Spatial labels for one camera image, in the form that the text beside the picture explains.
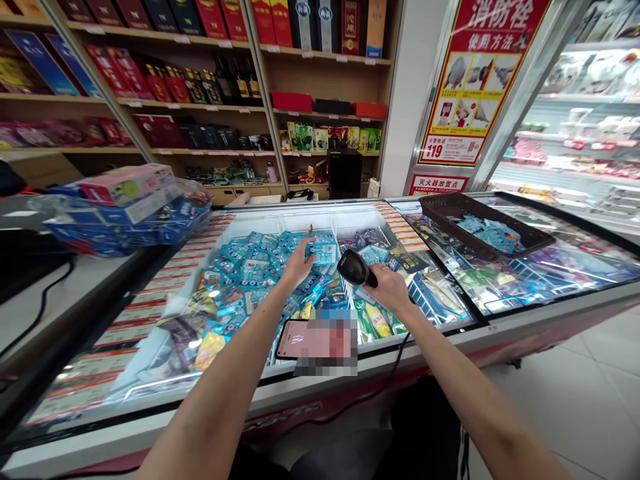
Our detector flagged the person's left hand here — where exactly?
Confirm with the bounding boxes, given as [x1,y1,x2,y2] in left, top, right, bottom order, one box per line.
[280,237,319,291]

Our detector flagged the person's right hand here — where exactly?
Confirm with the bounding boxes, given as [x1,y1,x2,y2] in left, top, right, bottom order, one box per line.
[361,261,419,317]

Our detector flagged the person's right fingers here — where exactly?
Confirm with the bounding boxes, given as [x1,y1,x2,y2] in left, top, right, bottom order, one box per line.
[371,261,401,282]

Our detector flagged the blue snack packet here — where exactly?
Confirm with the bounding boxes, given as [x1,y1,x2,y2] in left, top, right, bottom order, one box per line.
[306,241,339,267]

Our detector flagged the black barcode scanner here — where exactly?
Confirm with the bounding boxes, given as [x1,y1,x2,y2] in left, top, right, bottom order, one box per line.
[335,248,379,289]

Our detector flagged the short strip of price labels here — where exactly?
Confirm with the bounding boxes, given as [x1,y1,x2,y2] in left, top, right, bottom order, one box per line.
[371,199,431,254]

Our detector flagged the pile of mixed frozen treats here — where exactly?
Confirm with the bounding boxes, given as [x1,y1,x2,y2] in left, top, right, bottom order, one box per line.
[159,227,640,373]

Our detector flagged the pile of blue packets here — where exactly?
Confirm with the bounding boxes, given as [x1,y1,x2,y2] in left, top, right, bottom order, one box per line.
[197,229,351,326]

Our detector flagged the phone in pink case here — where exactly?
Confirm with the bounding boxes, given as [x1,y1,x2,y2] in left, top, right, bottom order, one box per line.
[274,318,359,362]

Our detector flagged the brown woven basket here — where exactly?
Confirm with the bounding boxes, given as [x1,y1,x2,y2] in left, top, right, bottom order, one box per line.
[418,192,557,262]

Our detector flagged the small red sign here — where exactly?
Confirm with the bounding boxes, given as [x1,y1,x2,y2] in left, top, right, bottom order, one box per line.
[408,173,471,197]

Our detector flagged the heap of blue basket packets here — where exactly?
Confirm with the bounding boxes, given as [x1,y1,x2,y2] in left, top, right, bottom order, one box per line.
[446,214,527,255]

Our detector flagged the white chest freezer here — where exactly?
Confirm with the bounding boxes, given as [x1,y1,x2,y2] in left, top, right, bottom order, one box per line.
[0,191,640,480]

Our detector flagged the white and blue carton box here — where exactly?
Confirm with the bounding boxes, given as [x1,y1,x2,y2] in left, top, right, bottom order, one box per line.
[96,183,182,227]

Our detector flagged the row of red price labels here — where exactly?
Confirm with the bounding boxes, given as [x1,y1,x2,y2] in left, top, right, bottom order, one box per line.
[27,213,237,427]

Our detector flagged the person's body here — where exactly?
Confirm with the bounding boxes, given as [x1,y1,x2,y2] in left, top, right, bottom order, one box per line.
[231,373,472,480]

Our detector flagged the plastic bag of blue boxes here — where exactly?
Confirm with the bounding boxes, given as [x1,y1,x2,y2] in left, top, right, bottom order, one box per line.
[29,175,216,259]

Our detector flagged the pink carton box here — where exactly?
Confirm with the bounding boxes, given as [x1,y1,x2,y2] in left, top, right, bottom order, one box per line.
[77,163,177,207]

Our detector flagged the wooden shelf with goods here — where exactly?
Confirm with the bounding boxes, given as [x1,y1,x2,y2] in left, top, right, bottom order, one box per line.
[0,0,404,207]

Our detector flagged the red and yellow poster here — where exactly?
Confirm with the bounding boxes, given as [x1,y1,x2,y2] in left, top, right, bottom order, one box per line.
[417,0,552,168]

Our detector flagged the open refrigerated display case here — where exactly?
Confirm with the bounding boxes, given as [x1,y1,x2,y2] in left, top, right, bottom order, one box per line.
[485,0,640,239]

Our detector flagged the black counter device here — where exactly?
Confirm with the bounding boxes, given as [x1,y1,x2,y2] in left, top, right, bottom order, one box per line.
[0,231,77,304]

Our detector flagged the black scanner cable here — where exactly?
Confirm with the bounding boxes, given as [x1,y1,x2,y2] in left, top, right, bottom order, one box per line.
[295,295,419,432]

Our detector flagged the black counter cable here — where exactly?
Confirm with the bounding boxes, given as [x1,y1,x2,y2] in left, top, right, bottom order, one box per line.
[0,257,77,360]

